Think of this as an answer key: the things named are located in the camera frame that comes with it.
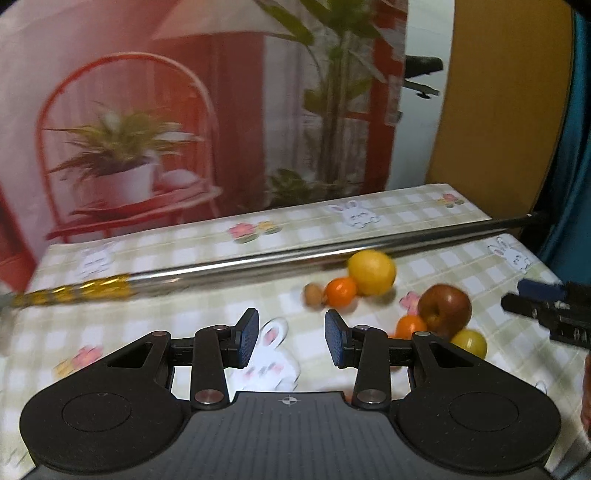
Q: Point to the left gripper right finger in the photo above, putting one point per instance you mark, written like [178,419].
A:
[366,349]

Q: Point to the small yellow fruit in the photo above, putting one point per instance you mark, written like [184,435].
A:
[471,341]

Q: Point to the black office chair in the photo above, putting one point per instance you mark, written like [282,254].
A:
[416,66]

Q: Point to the yellow lemon by pole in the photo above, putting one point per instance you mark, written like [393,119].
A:
[373,271]

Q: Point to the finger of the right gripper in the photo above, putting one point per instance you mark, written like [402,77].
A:
[536,290]

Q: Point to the printed room backdrop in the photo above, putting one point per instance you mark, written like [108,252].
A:
[124,116]

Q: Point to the right human hand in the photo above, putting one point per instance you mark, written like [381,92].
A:
[586,398]

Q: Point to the checkered bunny tablecloth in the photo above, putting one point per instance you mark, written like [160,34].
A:
[50,343]

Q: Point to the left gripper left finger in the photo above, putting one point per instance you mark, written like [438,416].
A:
[216,348]

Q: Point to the small tangerine by lemon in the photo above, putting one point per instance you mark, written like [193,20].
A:
[340,292]

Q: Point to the wooden headboard panel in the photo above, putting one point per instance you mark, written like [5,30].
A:
[507,90]

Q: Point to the red apple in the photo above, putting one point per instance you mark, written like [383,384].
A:
[445,309]

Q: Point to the telescopic metal pole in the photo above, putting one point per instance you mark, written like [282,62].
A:
[161,281]

